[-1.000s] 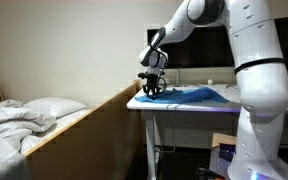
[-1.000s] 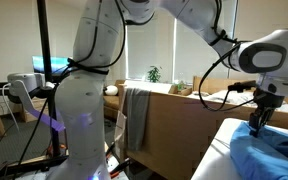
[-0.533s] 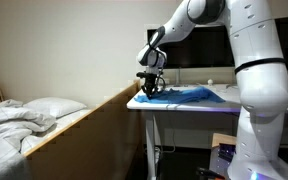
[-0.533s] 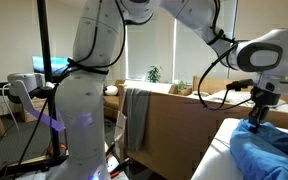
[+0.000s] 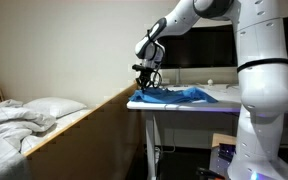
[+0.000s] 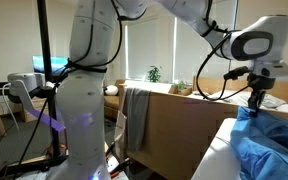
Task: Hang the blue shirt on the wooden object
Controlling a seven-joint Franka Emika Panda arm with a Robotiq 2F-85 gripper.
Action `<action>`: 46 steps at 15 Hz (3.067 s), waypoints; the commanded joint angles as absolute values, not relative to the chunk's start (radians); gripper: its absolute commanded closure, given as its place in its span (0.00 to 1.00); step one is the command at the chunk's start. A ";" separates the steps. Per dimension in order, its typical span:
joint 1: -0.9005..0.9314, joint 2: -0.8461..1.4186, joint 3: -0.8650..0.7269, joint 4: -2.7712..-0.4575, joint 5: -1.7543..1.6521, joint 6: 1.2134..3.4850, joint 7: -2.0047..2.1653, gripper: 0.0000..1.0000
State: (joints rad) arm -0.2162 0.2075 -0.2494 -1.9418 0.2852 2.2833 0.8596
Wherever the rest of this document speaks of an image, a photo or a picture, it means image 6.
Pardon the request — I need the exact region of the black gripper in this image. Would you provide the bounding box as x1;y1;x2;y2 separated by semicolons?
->
247;73;276;116

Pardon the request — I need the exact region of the blue shirt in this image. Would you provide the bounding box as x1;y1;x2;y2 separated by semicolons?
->
229;105;288;180

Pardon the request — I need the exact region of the white pillow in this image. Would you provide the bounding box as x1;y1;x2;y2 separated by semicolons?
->
232;90;287;109

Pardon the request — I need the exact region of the wooden bed headboard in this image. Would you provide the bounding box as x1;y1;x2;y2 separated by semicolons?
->
193;75;288;104

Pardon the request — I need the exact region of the white desk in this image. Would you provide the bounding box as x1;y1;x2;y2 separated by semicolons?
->
191;117;288;180

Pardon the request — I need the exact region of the small cardboard box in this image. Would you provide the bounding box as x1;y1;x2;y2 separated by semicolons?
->
168;83;194;97

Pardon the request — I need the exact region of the white window blind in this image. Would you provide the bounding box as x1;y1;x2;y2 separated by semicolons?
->
174;0;240;84
125;14;176;82

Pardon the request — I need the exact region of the green potted plant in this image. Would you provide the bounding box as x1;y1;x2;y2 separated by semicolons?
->
146;65;163;83

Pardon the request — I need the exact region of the grey hanging cloth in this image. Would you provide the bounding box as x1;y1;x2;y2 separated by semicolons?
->
123;87;152;153

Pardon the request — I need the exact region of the white hanging cloth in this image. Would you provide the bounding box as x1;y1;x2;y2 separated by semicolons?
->
113;99;128;151

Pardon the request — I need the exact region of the white round cushion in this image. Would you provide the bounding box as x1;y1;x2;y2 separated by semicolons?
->
104;84;119;97

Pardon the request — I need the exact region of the brown sofa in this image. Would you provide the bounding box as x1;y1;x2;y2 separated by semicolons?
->
103;79;127;121

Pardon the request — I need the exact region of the red black clamp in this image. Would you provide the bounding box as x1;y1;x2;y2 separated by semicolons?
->
107;157;132;177

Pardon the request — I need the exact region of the flat television screen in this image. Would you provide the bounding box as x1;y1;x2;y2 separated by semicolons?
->
32;55;70;75

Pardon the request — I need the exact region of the black tripod pole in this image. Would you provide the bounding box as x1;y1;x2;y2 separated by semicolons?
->
0;0;68;174

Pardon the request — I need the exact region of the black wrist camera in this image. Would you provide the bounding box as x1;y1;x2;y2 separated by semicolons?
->
223;65;252;81

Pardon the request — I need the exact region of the wooden bed frame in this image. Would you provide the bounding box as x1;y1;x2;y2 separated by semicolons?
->
118;79;288;180

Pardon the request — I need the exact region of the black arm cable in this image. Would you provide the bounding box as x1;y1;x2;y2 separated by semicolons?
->
63;0;252;101

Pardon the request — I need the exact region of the grey camera on bracket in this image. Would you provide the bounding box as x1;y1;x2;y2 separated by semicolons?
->
6;72;66;133

